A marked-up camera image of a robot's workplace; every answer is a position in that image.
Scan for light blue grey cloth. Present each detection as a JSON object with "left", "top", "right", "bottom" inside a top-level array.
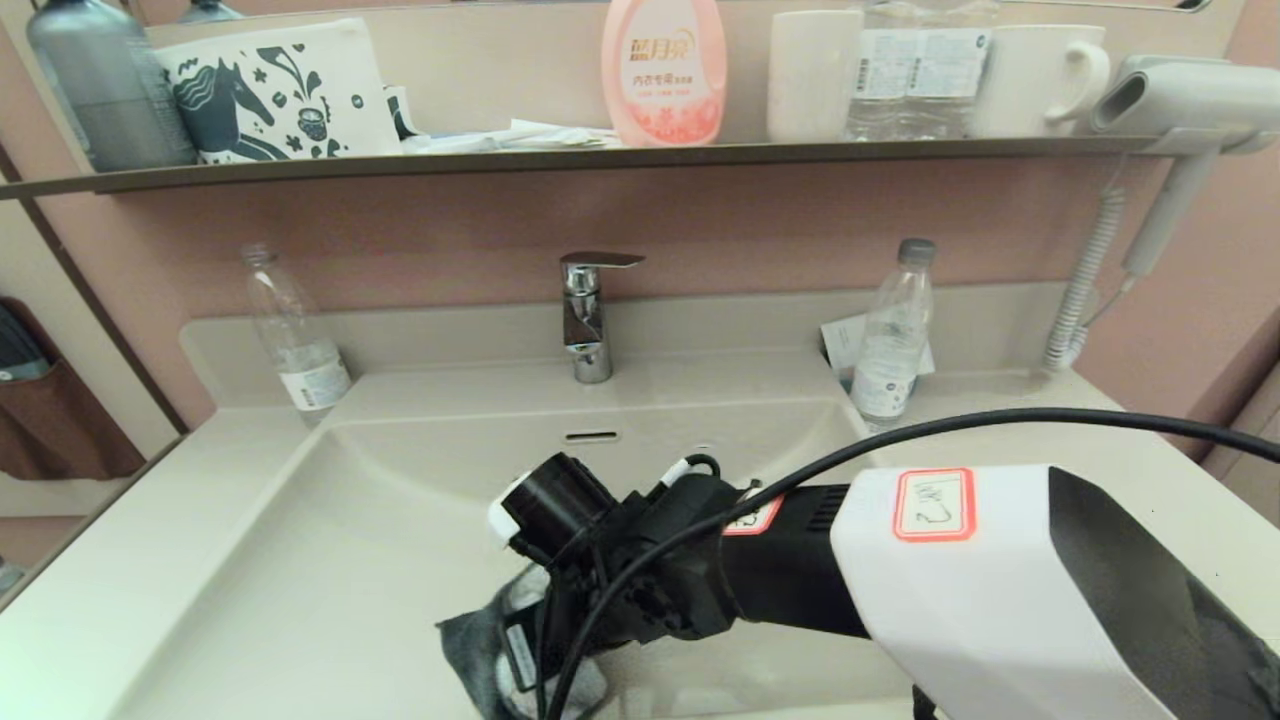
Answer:
[{"left": 437, "top": 565, "right": 611, "bottom": 720}]

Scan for chrome faucet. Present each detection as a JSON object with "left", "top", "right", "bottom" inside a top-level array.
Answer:
[{"left": 558, "top": 250, "right": 646, "bottom": 386}]

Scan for beige sink basin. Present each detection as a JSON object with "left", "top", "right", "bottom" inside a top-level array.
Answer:
[{"left": 105, "top": 345, "right": 1031, "bottom": 720}]

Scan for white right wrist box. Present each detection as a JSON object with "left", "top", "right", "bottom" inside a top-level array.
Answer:
[{"left": 487, "top": 498, "right": 531, "bottom": 549}]

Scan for capless clear plastic bottle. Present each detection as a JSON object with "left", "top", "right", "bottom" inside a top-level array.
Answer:
[{"left": 240, "top": 243, "right": 354, "bottom": 431}]

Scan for grey-capped clear plastic bottle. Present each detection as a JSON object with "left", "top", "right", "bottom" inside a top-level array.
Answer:
[{"left": 850, "top": 237, "right": 938, "bottom": 433}]

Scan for white papers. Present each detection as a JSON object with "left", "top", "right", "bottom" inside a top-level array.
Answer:
[{"left": 400, "top": 118, "right": 621, "bottom": 154}]

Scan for brown hanging bag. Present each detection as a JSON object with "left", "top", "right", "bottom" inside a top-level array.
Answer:
[{"left": 0, "top": 298, "right": 148, "bottom": 484}]

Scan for small white printed pouch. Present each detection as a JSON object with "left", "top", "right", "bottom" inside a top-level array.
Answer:
[{"left": 380, "top": 87, "right": 421, "bottom": 143}]

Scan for pink detergent bottle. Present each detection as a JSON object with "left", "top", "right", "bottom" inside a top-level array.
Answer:
[{"left": 601, "top": 0, "right": 728, "bottom": 148}]

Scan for white horse print pouch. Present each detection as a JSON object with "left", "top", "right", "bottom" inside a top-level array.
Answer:
[{"left": 155, "top": 18, "right": 401, "bottom": 166}]

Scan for water bottles on shelf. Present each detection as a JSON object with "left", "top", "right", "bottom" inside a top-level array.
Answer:
[{"left": 845, "top": 0, "right": 919, "bottom": 141}]

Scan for grey translucent bottle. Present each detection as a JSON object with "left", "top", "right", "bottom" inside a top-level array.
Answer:
[{"left": 27, "top": 0, "right": 198, "bottom": 174}]

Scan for white hair dryer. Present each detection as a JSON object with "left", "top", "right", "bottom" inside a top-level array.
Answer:
[{"left": 1090, "top": 55, "right": 1280, "bottom": 281}]

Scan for long brown wall shelf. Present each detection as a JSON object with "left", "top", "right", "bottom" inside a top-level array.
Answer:
[{"left": 0, "top": 135, "right": 1261, "bottom": 204}]

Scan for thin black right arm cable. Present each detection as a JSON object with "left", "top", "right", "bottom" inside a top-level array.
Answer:
[{"left": 540, "top": 408, "right": 1280, "bottom": 720}]

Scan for white handleless cup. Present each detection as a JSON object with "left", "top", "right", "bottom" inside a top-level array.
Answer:
[{"left": 767, "top": 10, "right": 863, "bottom": 143}]

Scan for white coiled dryer cord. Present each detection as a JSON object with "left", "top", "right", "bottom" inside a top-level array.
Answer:
[{"left": 1042, "top": 188, "right": 1136, "bottom": 373}]

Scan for white mug with handle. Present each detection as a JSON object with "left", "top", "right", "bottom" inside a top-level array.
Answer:
[{"left": 968, "top": 24, "right": 1111, "bottom": 139}]

